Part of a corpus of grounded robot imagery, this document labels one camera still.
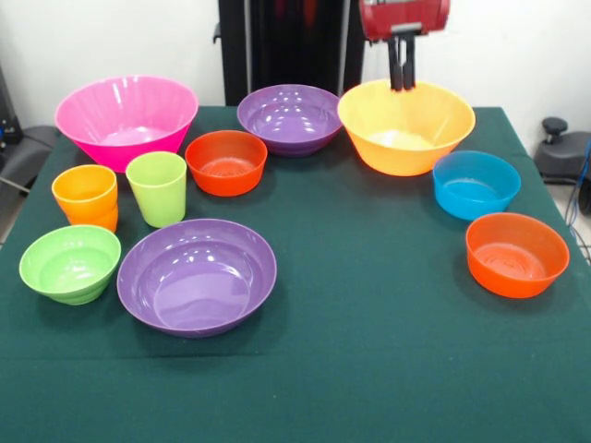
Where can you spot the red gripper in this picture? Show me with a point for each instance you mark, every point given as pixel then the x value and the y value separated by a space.
pixel 406 14

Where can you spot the large orange bowl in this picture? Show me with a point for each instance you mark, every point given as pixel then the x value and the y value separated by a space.
pixel 406 124

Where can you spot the purple bowl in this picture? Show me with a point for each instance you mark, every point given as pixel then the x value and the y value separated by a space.
pixel 291 117
pixel 198 286

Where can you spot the small blue bowl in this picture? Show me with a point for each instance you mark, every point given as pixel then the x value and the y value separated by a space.
pixel 475 198

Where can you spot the grey floor stand base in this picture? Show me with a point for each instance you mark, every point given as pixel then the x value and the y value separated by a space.
pixel 563 157
pixel 27 152

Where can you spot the small red bowl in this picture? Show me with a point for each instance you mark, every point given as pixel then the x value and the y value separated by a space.
pixel 226 180
pixel 512 277

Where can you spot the dark green tablecloth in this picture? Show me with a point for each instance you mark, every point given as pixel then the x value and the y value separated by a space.
pixel 369 277

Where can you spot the green cup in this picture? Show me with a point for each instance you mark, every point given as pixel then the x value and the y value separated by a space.
pixel 159 198

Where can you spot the large pink bowl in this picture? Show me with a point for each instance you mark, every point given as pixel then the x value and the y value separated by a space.
pixel 124 111

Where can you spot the orange cup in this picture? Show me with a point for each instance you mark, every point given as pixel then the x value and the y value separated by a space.
pixel 88 207

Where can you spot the small green bowl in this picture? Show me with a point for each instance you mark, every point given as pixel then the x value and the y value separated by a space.
pixel 69 277

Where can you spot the black equipment case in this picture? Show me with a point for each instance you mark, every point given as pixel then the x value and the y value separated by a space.
pixel 8 106

